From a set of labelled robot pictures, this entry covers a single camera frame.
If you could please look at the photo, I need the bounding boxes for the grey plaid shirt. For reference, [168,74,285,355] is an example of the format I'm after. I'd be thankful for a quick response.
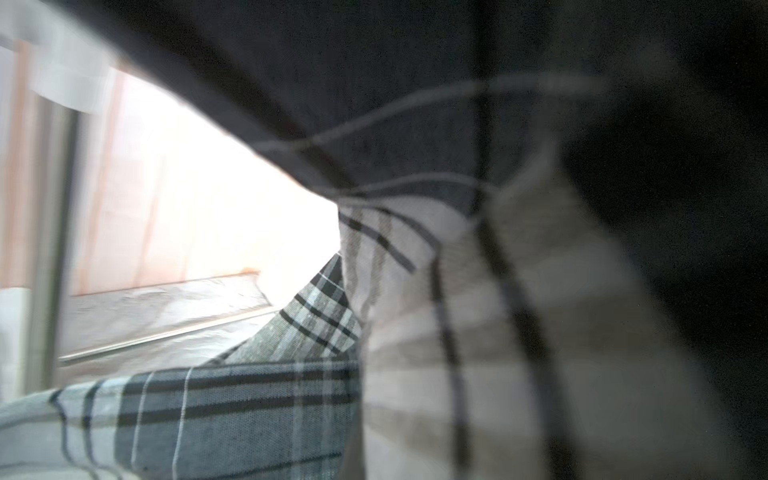
[1,256,361,479]
[59,1,767,479]

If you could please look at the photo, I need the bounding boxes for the metal clothes rack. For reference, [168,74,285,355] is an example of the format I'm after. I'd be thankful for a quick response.
[0,0,277,403]

